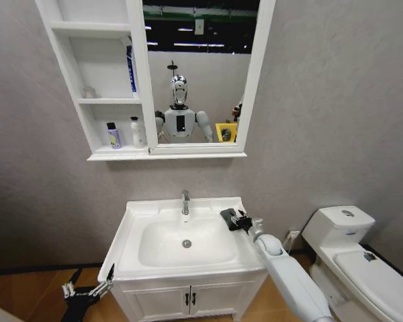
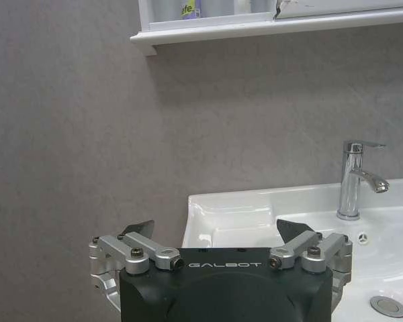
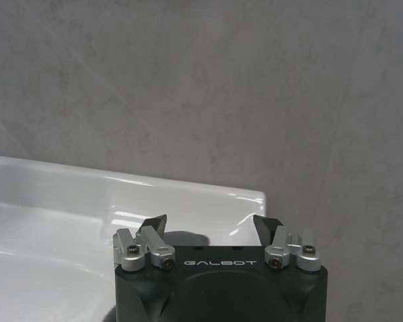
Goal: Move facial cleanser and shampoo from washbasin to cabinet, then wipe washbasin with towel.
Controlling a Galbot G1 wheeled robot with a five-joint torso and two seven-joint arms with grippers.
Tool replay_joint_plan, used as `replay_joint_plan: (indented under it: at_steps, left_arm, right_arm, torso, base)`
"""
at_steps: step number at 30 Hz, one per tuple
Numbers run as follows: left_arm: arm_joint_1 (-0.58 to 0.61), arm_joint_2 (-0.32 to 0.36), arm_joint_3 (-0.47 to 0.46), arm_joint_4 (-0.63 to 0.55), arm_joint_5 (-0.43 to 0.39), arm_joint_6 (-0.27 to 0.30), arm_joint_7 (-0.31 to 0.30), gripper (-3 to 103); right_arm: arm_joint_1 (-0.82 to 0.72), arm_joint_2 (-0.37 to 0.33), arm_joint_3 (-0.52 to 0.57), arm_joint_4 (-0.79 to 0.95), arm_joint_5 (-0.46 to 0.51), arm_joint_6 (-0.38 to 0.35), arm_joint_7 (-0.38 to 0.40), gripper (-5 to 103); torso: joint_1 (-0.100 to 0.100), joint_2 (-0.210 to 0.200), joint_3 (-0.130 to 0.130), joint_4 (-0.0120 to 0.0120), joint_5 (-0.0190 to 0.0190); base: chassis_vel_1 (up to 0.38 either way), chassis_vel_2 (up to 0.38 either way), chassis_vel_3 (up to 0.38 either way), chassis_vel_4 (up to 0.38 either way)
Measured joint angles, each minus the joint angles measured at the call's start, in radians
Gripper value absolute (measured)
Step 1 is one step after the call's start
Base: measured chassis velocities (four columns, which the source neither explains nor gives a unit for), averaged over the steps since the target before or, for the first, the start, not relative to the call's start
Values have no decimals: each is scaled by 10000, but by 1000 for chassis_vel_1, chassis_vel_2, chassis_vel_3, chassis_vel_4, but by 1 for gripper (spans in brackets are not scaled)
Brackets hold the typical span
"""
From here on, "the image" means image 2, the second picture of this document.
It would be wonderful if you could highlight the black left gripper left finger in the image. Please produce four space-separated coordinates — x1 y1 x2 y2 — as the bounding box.
89 219 184 311

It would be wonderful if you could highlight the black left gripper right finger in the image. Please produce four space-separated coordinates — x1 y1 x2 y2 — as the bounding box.
268 219 354 303

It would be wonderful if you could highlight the white ceramic washbasin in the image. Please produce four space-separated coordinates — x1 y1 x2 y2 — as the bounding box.
182 177 403 322

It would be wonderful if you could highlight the chrome faucet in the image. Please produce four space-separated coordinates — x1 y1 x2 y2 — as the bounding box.
337 140 390 221

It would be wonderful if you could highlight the chrome sink drain stopper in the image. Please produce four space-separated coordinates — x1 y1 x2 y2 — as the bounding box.
369 295 403 318

